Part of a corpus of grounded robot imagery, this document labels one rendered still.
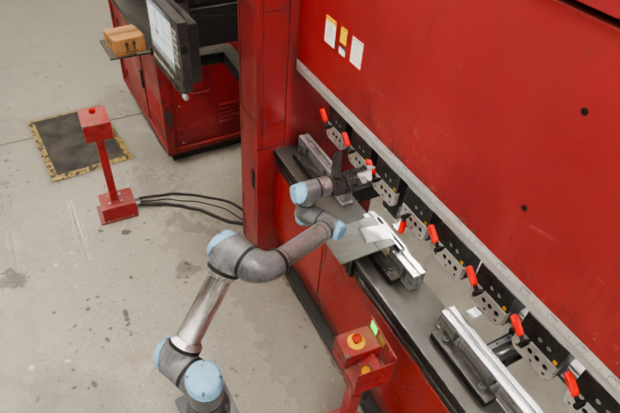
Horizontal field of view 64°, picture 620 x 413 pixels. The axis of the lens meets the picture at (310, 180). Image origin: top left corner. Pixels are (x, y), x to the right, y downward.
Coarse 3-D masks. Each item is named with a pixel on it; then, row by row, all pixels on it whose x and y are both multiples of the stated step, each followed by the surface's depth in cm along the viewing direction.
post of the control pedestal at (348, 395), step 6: (348, 390) 212; (348, 396) 213; (354, 396) 211; (360, 396) 214; (342, 402) 222; (348, 402) 215; (354, 402) 215; (342, 408) 224; (348, 408) 217; (354, 408) 220
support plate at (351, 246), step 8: (352, 224) 214; (360, 224) 214; (368, 224) 215; (376, 224) 215; (352, 232) 210; (328, 240) 206; (344, 240) 207; (352, 240) 207; (360, 240) 207; (384, 240) 208; (336, 248) 203; (344, 248) 203; (352, 248) 204; (360, 248) 204; (368, 248) 204; (376, 248) 204; (384, 248) 205; (336, 256) 200; (344, 256) 200; (352, 256) 200; (360, 256) 201
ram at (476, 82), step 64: (320, 0) 207; (384, 0) 168; (448, 0) 142; (512, 0) 122; (320, 64) 221; (384, 64) 178; (448, 64) 148; (512, 64) 127; (576, 64) 112; (384, 128) 188; (448, 128) 156; (512, 128) 133; (576, 128) 116; (448, 192) 163; (512, 192) 138; (576, 192) 120; (512, 256) 145; (576, 256) 125; (576, 320) 130
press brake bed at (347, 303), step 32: (288, 192) 269; (288, 224) 283; (320, 256) 251; (320, 288) 262; (352, 288) 225; (320, 320) 287; (352, 320) 234; (384, 320) 206; (384, 352) 213; (384, 384) 221; (416, 384) 194
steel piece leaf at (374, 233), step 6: (360, 228) 210; (366, 228) 213; (372, 228) 213; (378, 228) 213; (366, 234) 210; (372, 234) 210; (378, 234) 210; (366, 240) 207; (372, 240) 208; (378, 240) 208
